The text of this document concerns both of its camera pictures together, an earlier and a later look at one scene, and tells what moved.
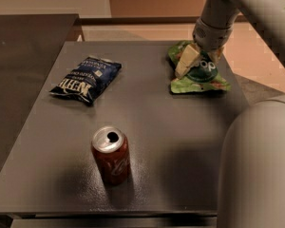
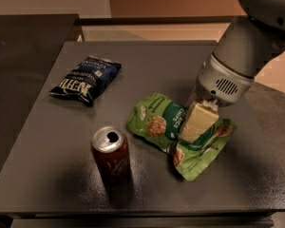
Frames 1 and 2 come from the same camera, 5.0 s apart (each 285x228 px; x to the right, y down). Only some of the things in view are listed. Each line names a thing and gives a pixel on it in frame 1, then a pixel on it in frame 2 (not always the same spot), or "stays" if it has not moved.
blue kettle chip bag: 88,79 stays
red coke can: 110,147 stays
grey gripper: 211,36 to 218,82
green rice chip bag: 203,76 to 157,119
